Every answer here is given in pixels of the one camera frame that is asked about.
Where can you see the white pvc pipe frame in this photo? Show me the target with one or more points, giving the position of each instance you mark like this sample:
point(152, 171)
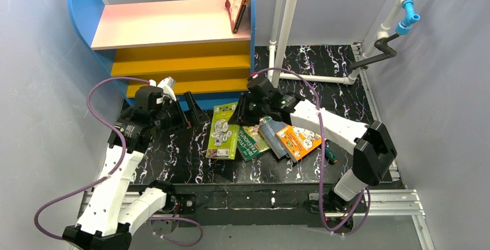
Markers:
point(366, 25)

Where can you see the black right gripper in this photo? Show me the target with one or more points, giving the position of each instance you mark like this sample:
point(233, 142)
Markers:
point(247, 108)

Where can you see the blue pipe fitting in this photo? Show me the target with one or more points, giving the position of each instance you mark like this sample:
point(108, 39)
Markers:
point(410, 18)

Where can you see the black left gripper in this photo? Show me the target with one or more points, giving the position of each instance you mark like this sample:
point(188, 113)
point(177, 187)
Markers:
point(180, 114)

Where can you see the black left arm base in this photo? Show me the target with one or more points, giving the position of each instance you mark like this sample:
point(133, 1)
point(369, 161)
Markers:
point(173, 204)

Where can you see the green handled screwdriver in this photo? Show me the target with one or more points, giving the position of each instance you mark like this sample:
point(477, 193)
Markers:
point(330, 156)

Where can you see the grey blue book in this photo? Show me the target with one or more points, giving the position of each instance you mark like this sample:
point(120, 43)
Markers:
point(268, 129)

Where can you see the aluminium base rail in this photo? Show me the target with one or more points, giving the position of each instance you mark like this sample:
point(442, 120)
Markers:
point(286, 204)

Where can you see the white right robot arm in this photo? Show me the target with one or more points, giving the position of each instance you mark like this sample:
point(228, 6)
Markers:
point(370, 145)

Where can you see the lime green treehouse book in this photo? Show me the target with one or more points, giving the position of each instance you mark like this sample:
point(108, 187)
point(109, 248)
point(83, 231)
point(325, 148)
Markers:
point(223, 135)

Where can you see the blue pink yellow bookshelf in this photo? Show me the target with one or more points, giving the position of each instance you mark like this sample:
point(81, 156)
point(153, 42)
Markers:
point(190, 41)

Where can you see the dark green storey treehouse book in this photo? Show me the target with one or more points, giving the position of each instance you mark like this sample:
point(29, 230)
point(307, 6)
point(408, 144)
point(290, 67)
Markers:
point(251, 144)

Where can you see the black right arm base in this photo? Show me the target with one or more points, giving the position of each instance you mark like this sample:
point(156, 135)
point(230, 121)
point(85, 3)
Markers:
point(335, 211)

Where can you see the orange cartoon book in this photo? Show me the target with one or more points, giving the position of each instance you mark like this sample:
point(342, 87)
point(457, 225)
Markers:
point(298, 142)

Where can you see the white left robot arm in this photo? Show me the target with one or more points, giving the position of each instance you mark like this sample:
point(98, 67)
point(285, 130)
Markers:
point(105, 224)

